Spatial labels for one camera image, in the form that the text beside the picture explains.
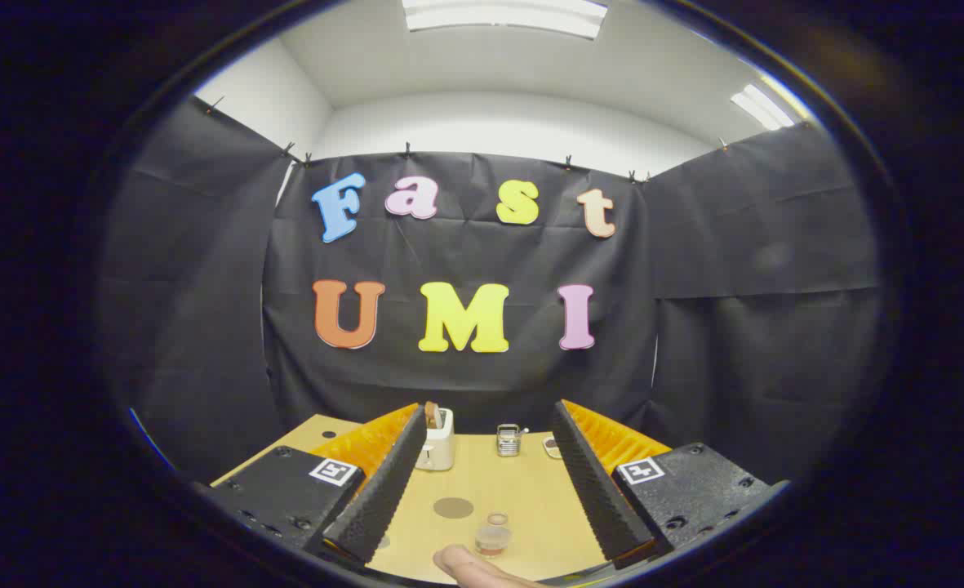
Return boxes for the clear plastic juice bottle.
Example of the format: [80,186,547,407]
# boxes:
[475,512,513,558]

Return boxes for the black backdrop cloth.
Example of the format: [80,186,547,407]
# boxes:
[98,96,882,491]

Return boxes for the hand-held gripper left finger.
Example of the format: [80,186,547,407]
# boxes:
[192,403,428,568]

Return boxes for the white toaster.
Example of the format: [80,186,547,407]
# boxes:
[416,407,455,472]

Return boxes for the long ceiling light panel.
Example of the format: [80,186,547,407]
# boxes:
[402,0,609,40]

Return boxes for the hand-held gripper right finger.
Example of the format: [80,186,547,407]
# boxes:
[551,399,791,570]

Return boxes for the wooden table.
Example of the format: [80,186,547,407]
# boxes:
[211,414,670,585]

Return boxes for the small ceiling light panel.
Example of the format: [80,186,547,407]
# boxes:
[731,83,797,131]

